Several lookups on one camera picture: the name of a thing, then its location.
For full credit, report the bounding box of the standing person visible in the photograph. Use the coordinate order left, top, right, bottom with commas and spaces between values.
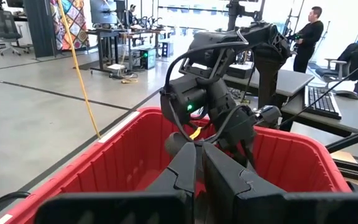
287, 6, 325, 74

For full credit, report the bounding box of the yellow cable tag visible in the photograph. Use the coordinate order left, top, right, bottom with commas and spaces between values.
189, 126, 203, 141

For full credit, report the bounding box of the dark monitor screen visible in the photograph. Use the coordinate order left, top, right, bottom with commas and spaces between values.
88, 0, 118, 26

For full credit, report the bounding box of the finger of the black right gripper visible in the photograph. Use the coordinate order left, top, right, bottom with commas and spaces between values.
242, 139, 257, 169

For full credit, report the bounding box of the black work table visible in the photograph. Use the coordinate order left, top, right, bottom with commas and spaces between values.
85, 26, 167, 75

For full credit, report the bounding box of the red plastic bin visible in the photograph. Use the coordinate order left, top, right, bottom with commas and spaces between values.
0, 106, 353, 224

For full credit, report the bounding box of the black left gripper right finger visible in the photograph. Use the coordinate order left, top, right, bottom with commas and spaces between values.
201, 142, 358, 224

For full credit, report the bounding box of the grey desk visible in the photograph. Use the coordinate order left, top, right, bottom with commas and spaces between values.
222, 67, 316, 98
278, 52, 358, 128
280, 88, 358, 138

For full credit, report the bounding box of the grey mesh office chair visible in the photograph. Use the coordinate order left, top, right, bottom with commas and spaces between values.
0, 8, 24, 57

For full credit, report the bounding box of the office chair with black jacket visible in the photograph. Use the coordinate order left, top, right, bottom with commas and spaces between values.
314, 42, 358, 82

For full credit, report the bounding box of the colourful patterned banner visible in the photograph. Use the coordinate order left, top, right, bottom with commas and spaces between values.
50, 0, 90, 51

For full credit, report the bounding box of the black computer keyboard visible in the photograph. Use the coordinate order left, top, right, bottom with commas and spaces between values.
303, 85, 343, 121

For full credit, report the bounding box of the black desk bar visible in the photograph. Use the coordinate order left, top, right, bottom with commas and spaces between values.
324, 124, 358, 154

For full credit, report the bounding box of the black computer tower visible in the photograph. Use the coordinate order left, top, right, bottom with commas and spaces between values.
139, 47, 157, 70

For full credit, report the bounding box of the yellow cable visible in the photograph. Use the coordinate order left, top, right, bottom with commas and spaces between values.
56, 0, 102, 140

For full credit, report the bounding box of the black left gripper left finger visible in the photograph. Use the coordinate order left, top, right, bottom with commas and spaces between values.
35, 141, 198, 224

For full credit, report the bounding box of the black computer mouse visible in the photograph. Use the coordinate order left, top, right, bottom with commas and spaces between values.
335, 89, 358, 101

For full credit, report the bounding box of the coiled black cable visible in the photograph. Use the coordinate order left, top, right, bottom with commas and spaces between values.
0, 190, 31, 224

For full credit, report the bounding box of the seated person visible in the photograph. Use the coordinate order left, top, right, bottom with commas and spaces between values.
127, 3, 137, 27

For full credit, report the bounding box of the dark pillar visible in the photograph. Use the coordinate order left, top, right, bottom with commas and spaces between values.
22, 0, 58, 60

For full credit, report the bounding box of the black equipment stand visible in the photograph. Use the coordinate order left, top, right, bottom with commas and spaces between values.
226, 0, 266, 32

